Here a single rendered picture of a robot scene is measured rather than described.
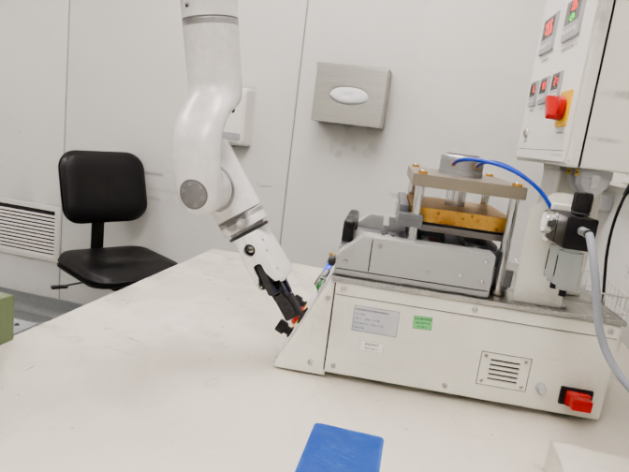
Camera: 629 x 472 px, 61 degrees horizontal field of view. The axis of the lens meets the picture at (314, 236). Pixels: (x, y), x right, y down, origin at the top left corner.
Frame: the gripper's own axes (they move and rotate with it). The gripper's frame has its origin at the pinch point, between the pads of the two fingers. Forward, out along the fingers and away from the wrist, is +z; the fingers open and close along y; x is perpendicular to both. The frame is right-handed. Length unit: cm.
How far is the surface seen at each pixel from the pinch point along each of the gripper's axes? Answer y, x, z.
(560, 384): -5.1, -35.2, 29.2
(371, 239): -4.4, -18.9, -5.1
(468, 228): 1.8, -33.6, 1.4
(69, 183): 127, 102, -66
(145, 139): 165, 77, -74
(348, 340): -5.1, -7.9, 8.4
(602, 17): -4, -63, -19
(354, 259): -4.4, -14.9, -3.3
